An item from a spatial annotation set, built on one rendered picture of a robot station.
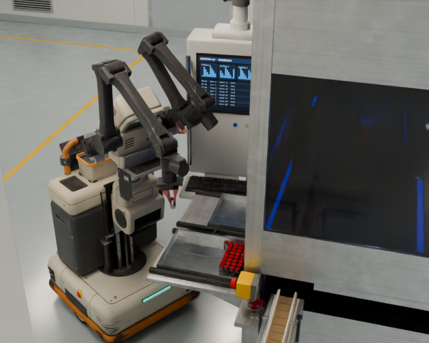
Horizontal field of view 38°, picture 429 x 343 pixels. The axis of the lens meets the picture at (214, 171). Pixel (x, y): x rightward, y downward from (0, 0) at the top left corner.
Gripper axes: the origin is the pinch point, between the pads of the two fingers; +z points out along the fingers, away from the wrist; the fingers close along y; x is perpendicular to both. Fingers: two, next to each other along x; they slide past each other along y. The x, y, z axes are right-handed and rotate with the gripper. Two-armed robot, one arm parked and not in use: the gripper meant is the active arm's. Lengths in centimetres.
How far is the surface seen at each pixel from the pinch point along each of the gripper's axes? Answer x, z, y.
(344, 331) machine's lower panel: -37, 38, 64
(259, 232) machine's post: -30.1, -2.7, 34.4
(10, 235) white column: -160, -91, 7
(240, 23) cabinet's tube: 80, -48, 30
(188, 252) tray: -0.3, 26.0, 4.2
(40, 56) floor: 485, 83, -209
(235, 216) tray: 27.6, 26.8, 23.9
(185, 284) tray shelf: -20.7, 26.8, 4.2
